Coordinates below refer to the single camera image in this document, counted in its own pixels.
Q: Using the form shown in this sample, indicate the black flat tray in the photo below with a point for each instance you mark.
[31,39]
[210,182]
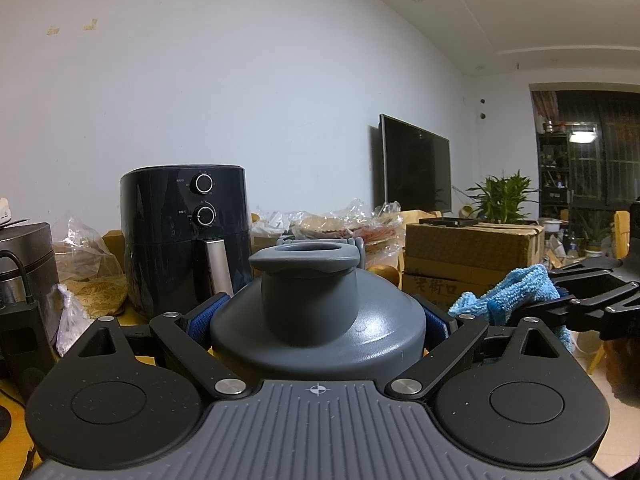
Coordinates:
[447,220]

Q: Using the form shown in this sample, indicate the cardboard box with black writing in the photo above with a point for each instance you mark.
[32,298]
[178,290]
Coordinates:
[430,285]

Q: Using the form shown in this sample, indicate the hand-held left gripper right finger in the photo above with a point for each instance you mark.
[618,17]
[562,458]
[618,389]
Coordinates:
[439,325]

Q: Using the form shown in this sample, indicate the crumpled clear plastic bag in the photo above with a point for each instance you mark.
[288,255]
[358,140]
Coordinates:
[270,225]

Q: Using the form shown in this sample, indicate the small knotted plastic bag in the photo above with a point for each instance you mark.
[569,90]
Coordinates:
[72,320]

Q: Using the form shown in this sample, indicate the clear bag with brown contents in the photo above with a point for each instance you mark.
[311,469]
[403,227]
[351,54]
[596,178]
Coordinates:
[87,270]

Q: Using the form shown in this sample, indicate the black air fryer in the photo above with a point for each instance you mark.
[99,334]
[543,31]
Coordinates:
[160,240]

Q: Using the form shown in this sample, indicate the grey electric rice cooker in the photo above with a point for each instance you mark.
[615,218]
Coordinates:
[25,255]

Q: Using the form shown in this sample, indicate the black portable air pump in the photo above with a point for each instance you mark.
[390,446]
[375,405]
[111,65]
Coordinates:
[22,340]

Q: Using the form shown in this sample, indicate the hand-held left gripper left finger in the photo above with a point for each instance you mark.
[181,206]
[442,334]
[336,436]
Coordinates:
[200,322]

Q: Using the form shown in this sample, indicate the brown round fruit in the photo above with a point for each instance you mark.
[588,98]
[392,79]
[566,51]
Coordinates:
[385,275]

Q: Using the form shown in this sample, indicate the clear shaker bottle grey lid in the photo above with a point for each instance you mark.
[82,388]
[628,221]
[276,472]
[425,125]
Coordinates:
[310,310]

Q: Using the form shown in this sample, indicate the green potted plant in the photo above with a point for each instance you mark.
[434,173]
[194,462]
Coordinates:
[502,197]

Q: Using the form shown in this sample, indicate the tissue pack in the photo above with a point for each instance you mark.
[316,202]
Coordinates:
[4,210]

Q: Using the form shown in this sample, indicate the plain cardboard box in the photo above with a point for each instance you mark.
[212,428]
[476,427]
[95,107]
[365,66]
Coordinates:
[475,250]

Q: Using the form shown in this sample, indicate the plastic bag of flatbread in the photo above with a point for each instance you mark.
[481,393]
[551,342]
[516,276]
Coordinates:
[340,227]

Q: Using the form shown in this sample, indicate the black flat television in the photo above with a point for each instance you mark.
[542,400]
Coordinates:
[417,165]

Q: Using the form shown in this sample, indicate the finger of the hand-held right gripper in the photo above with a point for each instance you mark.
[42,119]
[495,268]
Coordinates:
[595,277]
[600,320]

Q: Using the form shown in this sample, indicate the balcony glass door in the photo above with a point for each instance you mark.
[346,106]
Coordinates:
[585,150]

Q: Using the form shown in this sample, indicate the light blue cloth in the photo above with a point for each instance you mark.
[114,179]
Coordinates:
[515,292]

